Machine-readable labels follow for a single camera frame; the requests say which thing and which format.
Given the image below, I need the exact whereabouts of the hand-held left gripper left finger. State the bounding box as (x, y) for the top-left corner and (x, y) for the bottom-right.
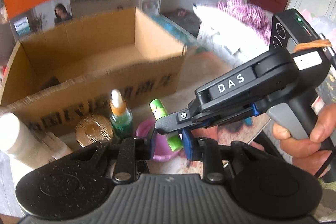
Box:
(91, 128), (158, 186)

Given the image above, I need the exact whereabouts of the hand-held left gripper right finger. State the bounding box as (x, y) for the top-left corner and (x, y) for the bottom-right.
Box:
(182, 131), (263, 184)

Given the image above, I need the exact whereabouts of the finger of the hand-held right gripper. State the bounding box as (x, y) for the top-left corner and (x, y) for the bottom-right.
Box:
(155, 105), (257, 136)

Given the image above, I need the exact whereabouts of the light green tube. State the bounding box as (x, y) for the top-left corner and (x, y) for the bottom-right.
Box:
(150, 99), (183, 151)

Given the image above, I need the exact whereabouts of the green dropper bottle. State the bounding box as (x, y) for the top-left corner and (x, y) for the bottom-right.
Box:
(109, 89), (134, 139)

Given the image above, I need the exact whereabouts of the large brown cardboard box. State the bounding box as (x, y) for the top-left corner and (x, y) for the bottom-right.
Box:
(0, 7), (187, 135)

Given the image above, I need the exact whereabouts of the person's right hand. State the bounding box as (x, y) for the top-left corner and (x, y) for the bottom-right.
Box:
(272, 103), (336, 178)

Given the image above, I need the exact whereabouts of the pink plastic bowl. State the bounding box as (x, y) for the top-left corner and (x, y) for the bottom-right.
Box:
(135, 119), (184, 161)

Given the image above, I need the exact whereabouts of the orange rubber band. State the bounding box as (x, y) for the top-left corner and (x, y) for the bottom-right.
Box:
(293, 39), (332, 53)

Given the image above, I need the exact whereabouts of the printed tablecloth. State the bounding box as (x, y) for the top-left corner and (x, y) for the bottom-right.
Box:
(0, 51), (336, 224)

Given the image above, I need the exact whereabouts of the purple knit cloth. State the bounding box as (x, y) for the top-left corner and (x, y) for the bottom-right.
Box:
(217, 0), (273, 43)

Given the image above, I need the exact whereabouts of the white plush cloth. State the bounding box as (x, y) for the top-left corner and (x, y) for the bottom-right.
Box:
(193, 1), (265, 67)

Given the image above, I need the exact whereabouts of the dark side table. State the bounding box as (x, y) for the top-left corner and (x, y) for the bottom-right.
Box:
(160, 10), (202, 38)

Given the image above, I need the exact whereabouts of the white water dispenser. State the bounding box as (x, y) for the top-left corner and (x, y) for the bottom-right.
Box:
(139, 0), (163, 16)

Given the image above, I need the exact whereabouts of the white plastic jar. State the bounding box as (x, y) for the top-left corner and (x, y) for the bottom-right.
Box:
(0, 112), (74, 170)

